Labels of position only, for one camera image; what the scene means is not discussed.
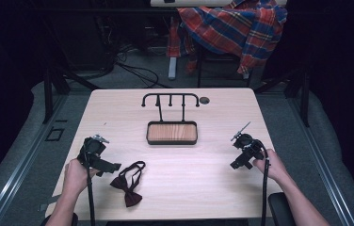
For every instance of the black metal stand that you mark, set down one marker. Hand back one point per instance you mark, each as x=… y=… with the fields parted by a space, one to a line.
x=294 y=91
x=56 y=84

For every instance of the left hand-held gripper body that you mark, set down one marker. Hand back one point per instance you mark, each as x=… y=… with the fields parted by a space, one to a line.
x=93 y=150

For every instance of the person's left hand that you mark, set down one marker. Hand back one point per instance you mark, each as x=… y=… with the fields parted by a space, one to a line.
x=77 y=176

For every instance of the aluminium floor rail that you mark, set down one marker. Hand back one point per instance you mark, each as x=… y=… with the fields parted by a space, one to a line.
x=18 y=163
x=324 y=169

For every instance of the black rack with wooden tray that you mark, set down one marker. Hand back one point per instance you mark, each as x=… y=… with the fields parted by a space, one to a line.
x=172 y=125

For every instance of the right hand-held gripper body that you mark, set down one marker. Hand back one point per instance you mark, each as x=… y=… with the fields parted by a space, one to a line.
x=248 y=146

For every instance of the red blue plaid shirt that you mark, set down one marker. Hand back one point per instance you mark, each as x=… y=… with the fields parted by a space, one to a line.
x=231 y=29

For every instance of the black chair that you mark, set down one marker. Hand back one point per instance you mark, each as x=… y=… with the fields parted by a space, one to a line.
x=216 y=62

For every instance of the dark red bow tie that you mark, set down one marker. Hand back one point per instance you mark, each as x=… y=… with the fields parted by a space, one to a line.
x=128 y=185

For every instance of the person's right hand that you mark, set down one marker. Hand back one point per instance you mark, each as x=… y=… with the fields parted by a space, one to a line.
x=270 y=166

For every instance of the black chair armrest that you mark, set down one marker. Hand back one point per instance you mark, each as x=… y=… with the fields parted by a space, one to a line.
x=281 y=208

